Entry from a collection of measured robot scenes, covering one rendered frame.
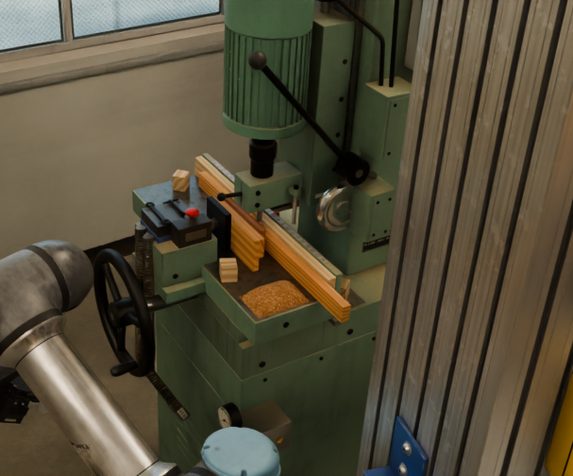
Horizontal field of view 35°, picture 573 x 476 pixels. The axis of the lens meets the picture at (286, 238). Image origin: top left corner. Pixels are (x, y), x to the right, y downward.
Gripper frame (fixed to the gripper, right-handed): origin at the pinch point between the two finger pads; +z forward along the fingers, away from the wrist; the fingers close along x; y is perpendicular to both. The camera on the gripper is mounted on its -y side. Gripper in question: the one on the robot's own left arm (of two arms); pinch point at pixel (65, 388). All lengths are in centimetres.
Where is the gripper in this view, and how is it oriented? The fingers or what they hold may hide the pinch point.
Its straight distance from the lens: 200.4
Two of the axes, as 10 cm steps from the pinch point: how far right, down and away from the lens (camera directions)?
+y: -4.7, 8.5, 2.3
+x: 5.3, 4.9, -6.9
